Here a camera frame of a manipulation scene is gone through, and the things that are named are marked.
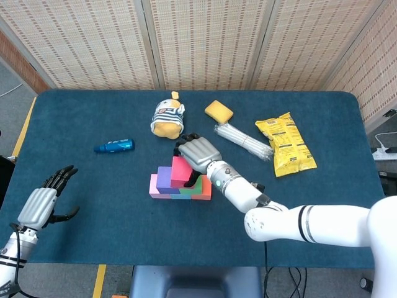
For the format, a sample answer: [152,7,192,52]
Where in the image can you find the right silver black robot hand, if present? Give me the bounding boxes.
[172,132,223,189]

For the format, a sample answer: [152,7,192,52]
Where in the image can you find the black floor cables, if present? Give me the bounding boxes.
[263,266,308,298]

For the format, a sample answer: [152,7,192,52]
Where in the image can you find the blue spray bottle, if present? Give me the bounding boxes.
[93,138,136,154]

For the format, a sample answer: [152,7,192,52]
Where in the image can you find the orange foam cube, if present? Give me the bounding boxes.
[190,175,213,201]

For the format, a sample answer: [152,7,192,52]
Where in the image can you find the yellow plush toy striped shirt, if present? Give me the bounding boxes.
[150,91,186,140]

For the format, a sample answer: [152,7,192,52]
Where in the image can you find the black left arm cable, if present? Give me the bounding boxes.
[9,222,29,298]

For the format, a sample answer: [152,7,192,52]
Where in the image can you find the yellow sponge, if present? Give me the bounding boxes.
[204,99,234,122]

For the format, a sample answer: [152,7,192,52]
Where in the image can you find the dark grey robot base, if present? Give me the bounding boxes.
[128,265,263,298]

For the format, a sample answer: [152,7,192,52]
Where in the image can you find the black flat object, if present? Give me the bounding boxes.
[0,155,16,209]

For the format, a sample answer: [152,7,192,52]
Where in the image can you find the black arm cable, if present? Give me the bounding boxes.
[9,222,29,298]
[251,182,270,271]

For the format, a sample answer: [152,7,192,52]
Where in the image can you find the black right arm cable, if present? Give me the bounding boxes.
[251,182,270,271]

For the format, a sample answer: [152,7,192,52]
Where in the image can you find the pink foam cube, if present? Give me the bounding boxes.
[148,173,172,199]

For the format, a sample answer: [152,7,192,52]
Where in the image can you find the green foam cube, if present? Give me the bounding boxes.
[178,175,204,196]

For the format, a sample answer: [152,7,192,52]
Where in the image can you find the yellow snack bag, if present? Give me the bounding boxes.
[254,112,318,178]

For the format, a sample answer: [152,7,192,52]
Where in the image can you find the teal felt table cover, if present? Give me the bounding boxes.
[0,89,387,270]

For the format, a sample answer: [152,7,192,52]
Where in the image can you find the white power strip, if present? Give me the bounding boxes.
[372,146,397,161]

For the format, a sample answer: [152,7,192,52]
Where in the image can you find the red foam cube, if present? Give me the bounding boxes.
[169,156,195,189]

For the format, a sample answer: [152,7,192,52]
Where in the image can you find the purple foam cube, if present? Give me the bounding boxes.
[156,166,173,195]

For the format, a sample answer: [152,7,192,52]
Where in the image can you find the bundle of clear straws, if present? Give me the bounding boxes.
[213,122,274,161]

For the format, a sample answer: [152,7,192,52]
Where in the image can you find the black box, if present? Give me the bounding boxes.
[378,169,397,196]

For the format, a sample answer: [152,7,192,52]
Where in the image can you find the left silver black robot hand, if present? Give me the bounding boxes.
[17,165,81,231]

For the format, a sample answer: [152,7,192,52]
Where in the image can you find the white power cable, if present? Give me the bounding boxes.
[375,132,397,150]

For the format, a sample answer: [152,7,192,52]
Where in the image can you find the woven bamboo folding screen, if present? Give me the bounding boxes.
[0,0,397,125]

